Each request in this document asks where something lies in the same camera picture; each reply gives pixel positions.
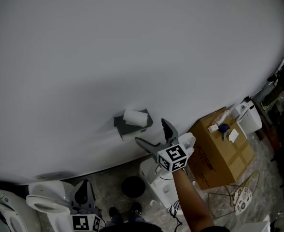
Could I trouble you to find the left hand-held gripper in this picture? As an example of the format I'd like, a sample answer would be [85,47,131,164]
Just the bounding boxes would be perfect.
[69,179,102,232]

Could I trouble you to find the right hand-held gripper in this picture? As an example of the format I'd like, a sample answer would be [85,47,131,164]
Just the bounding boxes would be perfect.
[134,118,189,173]

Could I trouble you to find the white toilet paper roll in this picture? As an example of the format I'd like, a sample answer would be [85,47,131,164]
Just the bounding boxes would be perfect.
[123,108,149,128]

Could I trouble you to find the person's right forearm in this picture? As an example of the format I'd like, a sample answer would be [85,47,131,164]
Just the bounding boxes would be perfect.
[172,169,217,232]

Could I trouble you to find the white toilet with open seat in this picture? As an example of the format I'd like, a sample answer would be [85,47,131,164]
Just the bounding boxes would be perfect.
[26,180,73,232]

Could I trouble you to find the white toilet with raised lid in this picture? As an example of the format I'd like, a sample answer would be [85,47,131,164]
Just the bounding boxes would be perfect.
[139,132,197,218]

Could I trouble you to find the white smart toilet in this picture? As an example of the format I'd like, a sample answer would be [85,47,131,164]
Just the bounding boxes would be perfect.
[231,100,263,135]

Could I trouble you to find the person's left black shoe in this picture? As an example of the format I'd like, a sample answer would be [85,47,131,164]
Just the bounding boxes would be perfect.
[108,206,120,218]

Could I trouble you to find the person's black shoe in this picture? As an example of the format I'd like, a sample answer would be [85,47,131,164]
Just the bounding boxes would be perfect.
[131,202,143,215]
[108,206,120,218]

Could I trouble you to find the black mesh trash bin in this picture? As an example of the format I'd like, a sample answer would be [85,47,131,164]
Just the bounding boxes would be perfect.
[121,175,146,199]

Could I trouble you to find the person's right black shoe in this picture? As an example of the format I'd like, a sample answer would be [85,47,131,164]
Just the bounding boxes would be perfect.
[131,202,143,215]

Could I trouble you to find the person's black shirt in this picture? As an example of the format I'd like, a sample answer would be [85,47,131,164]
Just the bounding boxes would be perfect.
[100,221,230,232]

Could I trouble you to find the person's blue jeans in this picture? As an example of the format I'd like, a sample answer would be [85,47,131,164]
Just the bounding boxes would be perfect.
[107,213,146,227]

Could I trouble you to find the large brown cardboard box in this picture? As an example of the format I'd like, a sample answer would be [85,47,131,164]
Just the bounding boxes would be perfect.
[187,106,256,191]

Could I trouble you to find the dark blue tool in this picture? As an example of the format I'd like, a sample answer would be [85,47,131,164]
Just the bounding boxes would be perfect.
[217,123,230,141]

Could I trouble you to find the white rolled tube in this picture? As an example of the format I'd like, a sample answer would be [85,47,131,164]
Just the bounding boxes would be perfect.
[213,110,231,126]

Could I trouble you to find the patterned round seat cushion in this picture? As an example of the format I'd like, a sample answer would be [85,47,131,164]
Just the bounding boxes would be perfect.
[233,187,254,216]

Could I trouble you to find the black wall paper holder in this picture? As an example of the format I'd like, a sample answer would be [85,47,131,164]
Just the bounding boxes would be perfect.
[113,108,154,142]

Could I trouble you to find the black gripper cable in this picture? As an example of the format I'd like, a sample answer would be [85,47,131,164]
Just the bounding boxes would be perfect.
[167,199,184,227]

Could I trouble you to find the gold wire chair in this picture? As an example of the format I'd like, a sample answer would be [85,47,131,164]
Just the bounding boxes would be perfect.
[208,170,261,218]

